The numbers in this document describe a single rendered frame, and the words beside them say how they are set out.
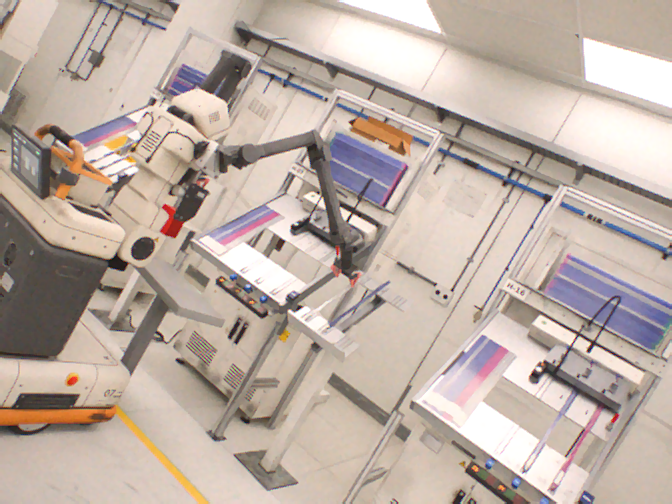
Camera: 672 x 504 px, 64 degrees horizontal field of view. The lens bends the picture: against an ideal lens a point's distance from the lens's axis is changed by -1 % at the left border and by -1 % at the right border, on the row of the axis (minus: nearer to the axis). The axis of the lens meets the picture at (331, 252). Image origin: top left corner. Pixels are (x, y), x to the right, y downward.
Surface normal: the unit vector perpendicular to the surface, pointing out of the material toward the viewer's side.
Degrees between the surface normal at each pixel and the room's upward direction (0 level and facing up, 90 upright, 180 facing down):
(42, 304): 90
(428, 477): 90
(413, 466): 90
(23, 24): 90
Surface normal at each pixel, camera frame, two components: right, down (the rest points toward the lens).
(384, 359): -0.44, -0.20
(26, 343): 0.71, 0.44
